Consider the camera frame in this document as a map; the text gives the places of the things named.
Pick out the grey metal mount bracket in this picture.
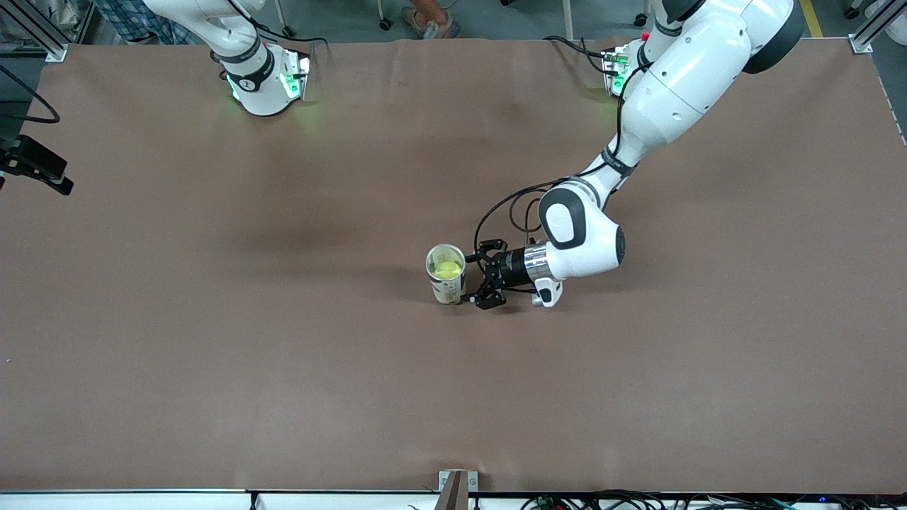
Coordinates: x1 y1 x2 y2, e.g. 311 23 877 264
438 470 479 510

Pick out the black cable bundle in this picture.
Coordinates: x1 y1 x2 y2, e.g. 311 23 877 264
521 490 907 510

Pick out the white table edge rail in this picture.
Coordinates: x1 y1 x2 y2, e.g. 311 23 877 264
0 491 907 510

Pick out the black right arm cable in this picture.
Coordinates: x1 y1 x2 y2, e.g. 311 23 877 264
0 66 62 125

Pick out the blue white tennis ball can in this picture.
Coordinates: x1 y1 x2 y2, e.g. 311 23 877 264
425 244 468 306

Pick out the black right base cable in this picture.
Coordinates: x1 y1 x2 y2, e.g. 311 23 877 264
252 21 330 54

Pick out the black left base cable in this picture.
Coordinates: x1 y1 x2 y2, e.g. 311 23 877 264
543 34 617 77

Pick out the black base cable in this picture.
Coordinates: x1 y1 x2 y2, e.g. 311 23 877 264
252 21 330 54
543 34 617 77

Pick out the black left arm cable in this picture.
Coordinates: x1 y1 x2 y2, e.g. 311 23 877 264
473 67 642 249

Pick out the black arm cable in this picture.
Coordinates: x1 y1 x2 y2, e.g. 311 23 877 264
473 67 642 249
0 66 62 125

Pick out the person's sandalled foot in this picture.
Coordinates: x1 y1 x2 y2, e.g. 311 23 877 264
401 4 461 40

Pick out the aluminium frame profile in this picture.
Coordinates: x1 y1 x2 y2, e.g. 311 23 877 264
0 0 69 63
847 0 907 55

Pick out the blue plaid cloth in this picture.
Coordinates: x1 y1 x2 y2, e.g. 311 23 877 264
92 0 201 45

